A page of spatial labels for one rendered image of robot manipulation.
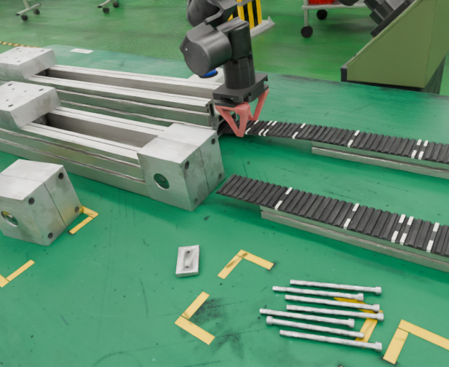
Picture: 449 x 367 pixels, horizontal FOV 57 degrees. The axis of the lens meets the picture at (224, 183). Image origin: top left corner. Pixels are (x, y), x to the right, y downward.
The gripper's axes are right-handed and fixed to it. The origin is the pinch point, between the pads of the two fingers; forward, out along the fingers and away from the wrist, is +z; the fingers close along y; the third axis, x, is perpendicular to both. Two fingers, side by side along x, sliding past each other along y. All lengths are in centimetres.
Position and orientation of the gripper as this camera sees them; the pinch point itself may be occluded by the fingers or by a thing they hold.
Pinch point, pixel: (246, 126)
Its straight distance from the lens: 83.0
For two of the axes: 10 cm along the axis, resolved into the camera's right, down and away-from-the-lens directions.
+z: 1.5, 8.0, 5.8
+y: -5.4, 5.6, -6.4
